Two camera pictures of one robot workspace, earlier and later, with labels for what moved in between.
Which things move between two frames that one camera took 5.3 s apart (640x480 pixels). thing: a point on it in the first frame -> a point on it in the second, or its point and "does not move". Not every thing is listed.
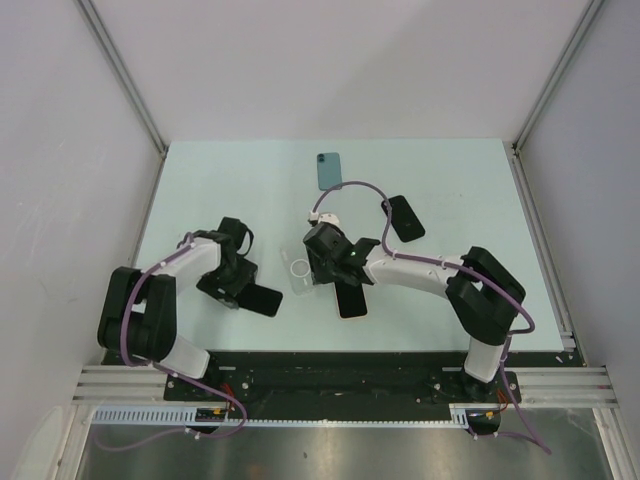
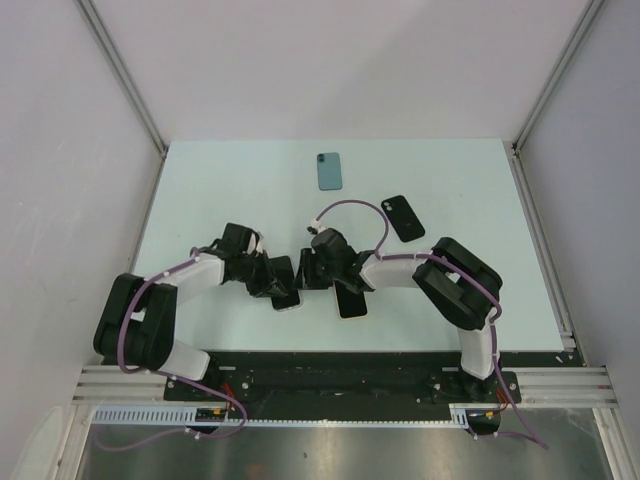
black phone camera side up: [404, 222] does not move
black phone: [351, 300] does not move
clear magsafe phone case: [299, 269] -> [286, 303]
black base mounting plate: [285, 380] does not move
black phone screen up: [260, 299] -> [285, 275]
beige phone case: [351, 301] does not move
